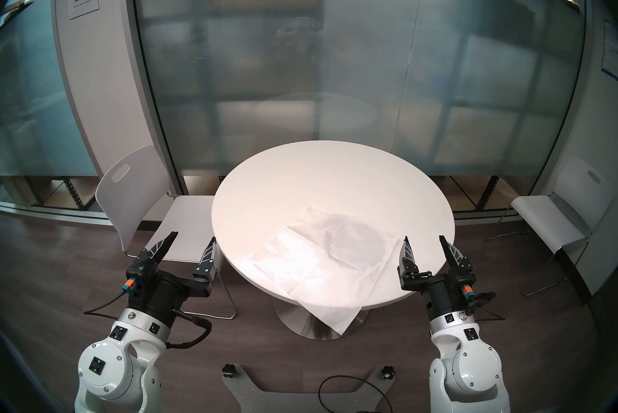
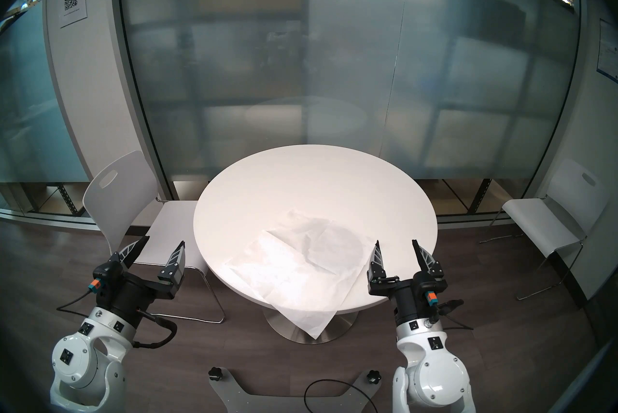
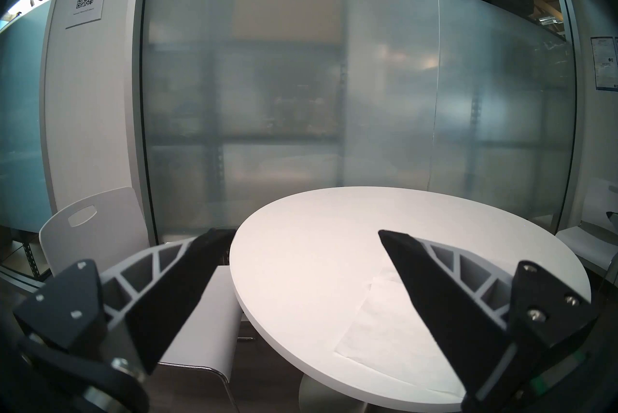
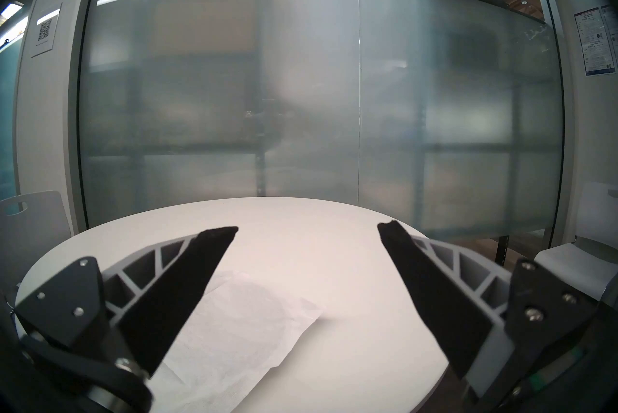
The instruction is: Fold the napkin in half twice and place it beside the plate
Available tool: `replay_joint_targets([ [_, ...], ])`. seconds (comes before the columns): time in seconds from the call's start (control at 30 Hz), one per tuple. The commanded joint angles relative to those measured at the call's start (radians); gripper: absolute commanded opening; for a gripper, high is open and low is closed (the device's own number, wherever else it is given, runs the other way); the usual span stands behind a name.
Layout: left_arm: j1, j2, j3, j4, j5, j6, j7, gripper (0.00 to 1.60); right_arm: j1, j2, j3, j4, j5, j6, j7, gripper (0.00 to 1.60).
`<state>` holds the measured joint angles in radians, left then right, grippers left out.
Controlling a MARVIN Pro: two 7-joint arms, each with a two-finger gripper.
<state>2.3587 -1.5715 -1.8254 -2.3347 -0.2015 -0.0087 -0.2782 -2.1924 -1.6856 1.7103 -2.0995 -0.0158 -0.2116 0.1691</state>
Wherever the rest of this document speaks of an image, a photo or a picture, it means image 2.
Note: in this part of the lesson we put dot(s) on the black star knob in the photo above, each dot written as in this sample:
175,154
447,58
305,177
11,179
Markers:
372,376
215,373

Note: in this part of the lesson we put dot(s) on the white chair with chrome legs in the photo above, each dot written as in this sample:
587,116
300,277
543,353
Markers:
120,195
536,216

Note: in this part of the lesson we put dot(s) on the white paper napkin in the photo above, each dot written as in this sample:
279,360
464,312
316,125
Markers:
289,282

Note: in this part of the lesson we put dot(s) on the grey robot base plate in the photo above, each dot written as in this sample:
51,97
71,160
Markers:
227,390

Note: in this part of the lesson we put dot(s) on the black perforated shelf post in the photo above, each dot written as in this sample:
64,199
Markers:
67,199
482,195

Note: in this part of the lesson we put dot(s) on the round white pedestal table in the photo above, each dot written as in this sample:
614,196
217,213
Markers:
314,175

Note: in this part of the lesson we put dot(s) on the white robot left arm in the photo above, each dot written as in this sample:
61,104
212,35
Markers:
72,359

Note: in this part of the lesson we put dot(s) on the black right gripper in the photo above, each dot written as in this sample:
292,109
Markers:
408,301

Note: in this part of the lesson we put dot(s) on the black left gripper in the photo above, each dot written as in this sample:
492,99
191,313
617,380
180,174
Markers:
130,294

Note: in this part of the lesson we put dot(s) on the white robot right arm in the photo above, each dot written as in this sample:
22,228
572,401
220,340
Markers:
434,368

